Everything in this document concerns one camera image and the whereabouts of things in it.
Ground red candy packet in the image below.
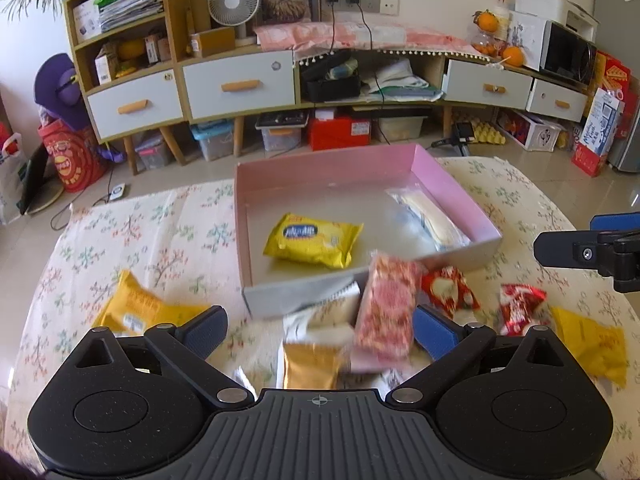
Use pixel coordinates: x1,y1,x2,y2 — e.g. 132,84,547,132
421,266,480,320
499,284,547,337

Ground pink nougat snack bar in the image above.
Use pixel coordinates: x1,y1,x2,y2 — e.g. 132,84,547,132
349,252,424,373

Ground yellow waffle sandwich packet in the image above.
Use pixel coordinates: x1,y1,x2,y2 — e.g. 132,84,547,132
550,307,628,388

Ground white monkey cake packet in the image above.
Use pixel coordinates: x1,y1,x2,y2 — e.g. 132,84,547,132
283,282,361,348

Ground gold long snack packet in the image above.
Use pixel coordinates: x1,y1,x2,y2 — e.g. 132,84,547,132
277,342,345,390

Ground clear orange label packet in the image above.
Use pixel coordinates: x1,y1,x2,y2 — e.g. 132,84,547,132
386,184,471,252

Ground yellow salted cracker packet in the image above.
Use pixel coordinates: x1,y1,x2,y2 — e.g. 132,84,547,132
262,212,363,270

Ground blue white milk carton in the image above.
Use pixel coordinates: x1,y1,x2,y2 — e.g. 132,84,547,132
572,89,624,177

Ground floral tablecloth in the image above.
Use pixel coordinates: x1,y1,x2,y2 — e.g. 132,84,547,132
1,157,639,479

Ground yellow egg tray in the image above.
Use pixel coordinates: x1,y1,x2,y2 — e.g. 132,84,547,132
454,119,506,145

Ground pink cardboard box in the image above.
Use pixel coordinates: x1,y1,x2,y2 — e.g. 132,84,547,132
234,144,502,318

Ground white microwave oven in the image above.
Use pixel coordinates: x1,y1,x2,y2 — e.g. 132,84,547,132
508,11,597,84

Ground orange fruit lower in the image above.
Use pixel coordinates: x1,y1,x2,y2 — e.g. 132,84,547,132
502,46,525,67

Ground orange fruit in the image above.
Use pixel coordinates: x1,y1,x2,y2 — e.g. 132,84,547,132
502,46,525,67
473,10,500,35

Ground blue lid storage bin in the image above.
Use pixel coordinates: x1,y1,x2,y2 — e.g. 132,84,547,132
190,119,233,162

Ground red gift bag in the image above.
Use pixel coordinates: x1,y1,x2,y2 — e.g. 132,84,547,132
38,119,107,193

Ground clear bin with keyboard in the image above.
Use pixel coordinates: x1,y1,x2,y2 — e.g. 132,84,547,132
255,110,308,152

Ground red shoe box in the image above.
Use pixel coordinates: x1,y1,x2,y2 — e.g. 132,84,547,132
308,116,371,152

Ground orange fruit upper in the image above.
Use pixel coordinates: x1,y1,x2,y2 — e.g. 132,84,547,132
473,10,500,35

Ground white shopping bag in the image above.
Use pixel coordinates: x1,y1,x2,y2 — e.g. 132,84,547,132
0,133,28,226

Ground low curved tv cabinet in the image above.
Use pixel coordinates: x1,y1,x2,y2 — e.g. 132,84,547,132
295,49,588,133

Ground purple plush toy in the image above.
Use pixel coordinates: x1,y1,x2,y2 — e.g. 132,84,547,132
34,52,126,165

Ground black storage tray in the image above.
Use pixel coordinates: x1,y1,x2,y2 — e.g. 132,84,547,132
299,50,361,103

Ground wooden shelf cabinet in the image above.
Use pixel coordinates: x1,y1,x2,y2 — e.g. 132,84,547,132
64,0,300,168

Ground pink cloth runner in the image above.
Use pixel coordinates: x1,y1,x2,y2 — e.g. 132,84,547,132
255,22,489,61

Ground white desk fan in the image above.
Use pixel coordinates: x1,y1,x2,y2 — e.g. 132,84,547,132
207,0,260,47

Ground black tripod camera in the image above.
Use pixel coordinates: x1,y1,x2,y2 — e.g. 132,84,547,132
431,122,474,156

